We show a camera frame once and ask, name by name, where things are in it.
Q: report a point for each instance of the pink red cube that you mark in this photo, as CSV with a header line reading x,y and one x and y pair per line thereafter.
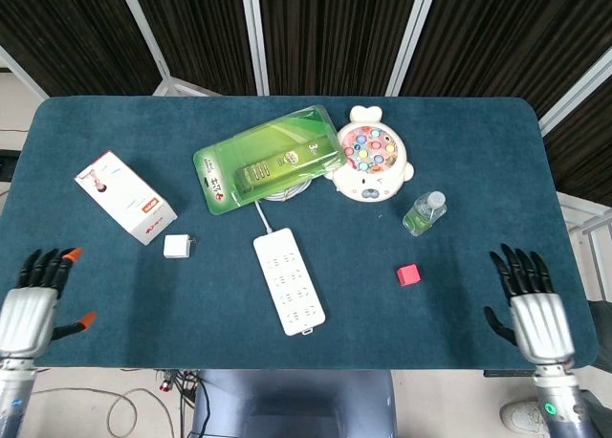
x,y
408,275

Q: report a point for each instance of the white carton box red logo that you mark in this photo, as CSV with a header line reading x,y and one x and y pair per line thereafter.
x,y
126,199

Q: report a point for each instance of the water bottle green label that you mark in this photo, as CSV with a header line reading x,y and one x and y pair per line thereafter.
x,y
421,215

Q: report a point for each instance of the white partition frame post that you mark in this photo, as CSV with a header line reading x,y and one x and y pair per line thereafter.
x,y
411,36
24,72
143,27
254,36
574,91

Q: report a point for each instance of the white metal rack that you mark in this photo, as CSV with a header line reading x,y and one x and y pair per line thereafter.
x,y
588,223

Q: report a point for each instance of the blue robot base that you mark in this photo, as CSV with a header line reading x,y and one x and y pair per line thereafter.
x,y
287,400

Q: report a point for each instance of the green blister package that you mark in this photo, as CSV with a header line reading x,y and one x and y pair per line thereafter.
x,y
268,158

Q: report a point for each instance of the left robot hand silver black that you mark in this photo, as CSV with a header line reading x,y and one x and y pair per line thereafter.
x,y
24,318

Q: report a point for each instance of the white power strip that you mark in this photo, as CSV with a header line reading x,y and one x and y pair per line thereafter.
x,y
289,285

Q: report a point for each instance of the white shoe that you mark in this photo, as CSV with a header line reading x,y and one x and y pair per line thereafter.
x,y
518,416

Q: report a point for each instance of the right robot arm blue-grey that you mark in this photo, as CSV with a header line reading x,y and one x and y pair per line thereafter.
x,y
564,409

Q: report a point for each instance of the white seal fishing toy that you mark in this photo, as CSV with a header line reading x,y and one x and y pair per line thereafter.
x,y
370,170

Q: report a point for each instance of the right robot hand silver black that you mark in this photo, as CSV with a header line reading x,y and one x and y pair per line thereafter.
x,y
540,323

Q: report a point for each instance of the teal table cloth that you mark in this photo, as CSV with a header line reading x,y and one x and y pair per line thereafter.
x,y
478,170

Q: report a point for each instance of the white power adapter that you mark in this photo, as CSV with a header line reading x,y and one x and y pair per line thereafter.
x,y
173,247

